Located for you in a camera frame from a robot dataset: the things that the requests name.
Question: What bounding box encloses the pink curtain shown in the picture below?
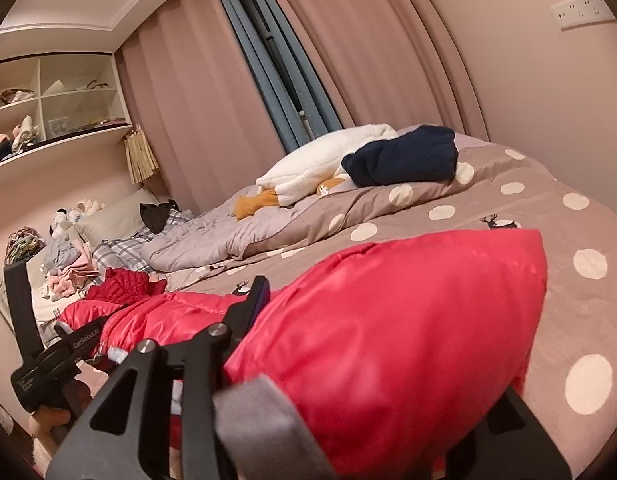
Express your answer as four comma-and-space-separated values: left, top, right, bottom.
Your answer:
253, 0, 490, 142
116, 0, 285, 211

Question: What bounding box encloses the dark red puffer jacket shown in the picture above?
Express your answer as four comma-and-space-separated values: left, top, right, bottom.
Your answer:
86, 268, 167, 307

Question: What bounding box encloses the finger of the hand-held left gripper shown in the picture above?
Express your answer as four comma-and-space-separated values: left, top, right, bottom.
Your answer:
3, 261, 45, 364

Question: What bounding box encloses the beige pleated skirt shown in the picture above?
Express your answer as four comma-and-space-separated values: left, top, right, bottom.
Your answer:
124, 127, 160, 185

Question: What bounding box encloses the floral fabric bundle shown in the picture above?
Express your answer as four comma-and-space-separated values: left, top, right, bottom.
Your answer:
6, 227, 47, 264

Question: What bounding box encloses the person's left hand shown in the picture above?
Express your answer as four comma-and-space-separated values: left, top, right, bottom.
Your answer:
29, 404, 73, 442

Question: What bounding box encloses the pink-red hooded puffer jacket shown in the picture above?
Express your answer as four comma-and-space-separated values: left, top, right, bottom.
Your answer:
58, 229, 548, 477

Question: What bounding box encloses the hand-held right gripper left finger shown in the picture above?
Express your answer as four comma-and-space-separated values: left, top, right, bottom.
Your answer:
53, 275, 270, 480

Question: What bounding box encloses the black cloth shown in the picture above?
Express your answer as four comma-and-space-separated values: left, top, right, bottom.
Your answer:
139, 200, 180, 235

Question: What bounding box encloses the dark window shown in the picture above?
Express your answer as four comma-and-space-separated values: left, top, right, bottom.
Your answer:
237, 0, 310, 126

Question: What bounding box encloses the navy blue garment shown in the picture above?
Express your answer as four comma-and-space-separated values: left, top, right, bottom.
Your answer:
341, 126, 459, 186

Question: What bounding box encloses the black and white plush dog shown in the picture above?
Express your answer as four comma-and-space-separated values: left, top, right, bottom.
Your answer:
49, 207, 75, 239

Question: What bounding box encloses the pastel clothes pile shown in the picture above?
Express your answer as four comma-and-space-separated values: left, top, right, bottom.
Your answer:
38, 235, 102, 302

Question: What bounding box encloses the white wall socket strip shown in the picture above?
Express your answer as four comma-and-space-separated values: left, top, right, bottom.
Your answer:
551, 0, 617, 30

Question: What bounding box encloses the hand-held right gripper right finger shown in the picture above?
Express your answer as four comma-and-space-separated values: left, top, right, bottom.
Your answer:
475, 388, 572, 480

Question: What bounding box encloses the plaid pillow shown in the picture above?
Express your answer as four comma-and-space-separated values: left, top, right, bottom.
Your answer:
91, 207, 195, 274

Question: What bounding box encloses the blue curtain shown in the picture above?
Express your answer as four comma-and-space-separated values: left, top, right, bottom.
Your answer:
208, 0, 345, 154

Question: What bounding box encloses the white wall shelf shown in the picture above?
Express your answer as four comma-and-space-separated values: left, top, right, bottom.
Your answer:
0, 52, 134, 175

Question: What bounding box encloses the white goose plush toy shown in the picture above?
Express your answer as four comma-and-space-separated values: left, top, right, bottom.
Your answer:
233, 124, 400, 221

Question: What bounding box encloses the grey quilt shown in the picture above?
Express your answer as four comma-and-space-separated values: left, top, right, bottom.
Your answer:
141, 185, 300, 272

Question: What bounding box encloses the beige pillow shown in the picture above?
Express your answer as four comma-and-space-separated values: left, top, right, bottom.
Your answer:
0, 260, 50, 333
73, 188, 159, 246

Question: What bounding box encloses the mixed small clothes heap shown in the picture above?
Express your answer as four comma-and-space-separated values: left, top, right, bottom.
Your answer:
0, 115, 40, 169

